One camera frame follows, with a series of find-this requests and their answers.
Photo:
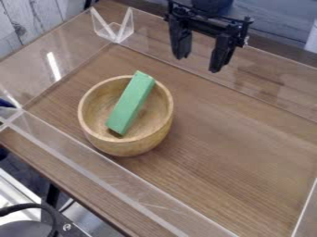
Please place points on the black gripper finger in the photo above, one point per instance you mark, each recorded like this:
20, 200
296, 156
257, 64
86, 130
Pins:
179, 37
226, 42

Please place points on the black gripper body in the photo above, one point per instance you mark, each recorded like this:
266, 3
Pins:
206, 17

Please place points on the green rectangular block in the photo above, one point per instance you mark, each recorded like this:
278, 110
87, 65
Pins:
130, 102

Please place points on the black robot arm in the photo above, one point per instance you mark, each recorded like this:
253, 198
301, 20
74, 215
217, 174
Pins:
205, 17

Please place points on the brown wooden bowl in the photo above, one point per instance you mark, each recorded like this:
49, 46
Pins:
150, 126

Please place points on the clear acrylic tray walls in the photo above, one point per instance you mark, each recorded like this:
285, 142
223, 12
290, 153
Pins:
233, 173

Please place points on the blue object at edge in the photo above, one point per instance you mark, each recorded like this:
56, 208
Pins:
5, 103

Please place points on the clear acrylic corner bracket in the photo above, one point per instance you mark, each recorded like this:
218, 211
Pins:
114, 32

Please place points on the black metal table frame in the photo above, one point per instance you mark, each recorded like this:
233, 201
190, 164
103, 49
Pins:
63, 227

